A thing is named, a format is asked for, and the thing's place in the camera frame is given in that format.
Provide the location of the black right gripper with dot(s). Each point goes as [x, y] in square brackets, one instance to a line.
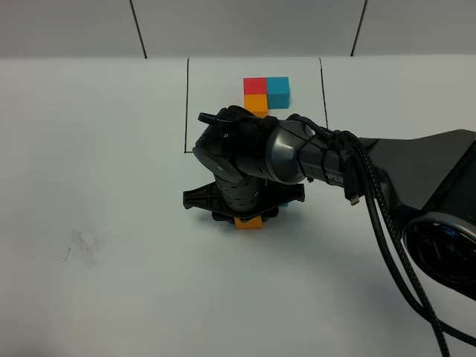
[244, 199]

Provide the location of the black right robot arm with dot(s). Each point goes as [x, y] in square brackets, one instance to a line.
[426, 186]

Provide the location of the orange template block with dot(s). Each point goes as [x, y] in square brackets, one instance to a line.
[257, 104]

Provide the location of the red template block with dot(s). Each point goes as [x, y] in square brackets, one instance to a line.
[254, 85]

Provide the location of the blue template block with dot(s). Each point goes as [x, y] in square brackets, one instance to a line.
[278, 92]

